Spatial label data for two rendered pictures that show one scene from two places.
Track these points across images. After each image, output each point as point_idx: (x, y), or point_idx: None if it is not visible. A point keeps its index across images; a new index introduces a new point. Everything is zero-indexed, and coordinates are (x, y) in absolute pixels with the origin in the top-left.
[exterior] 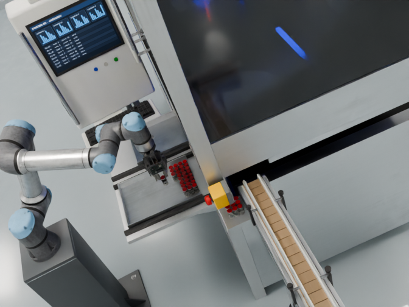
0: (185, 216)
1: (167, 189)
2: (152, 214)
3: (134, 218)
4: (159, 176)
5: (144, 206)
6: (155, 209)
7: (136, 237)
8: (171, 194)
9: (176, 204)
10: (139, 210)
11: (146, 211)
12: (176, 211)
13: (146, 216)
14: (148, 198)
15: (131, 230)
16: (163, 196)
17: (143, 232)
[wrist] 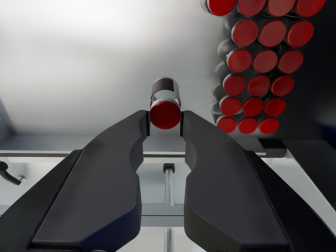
0: (181, 162)
1: (159, 32)
2: (84, 116)
3: (15, 101)
4: (149, 129)
5: (52, 71)
6: (96, 105)
7: (34, 160)
8: (168, 69)
9: (174, 154)
10: (30, 77)
11: (63, 95)
12: (163, 157)
13: (62, 115)
14: (66, 35)
15: (12, 155)
16: (133, 62)
17: (57, 158)
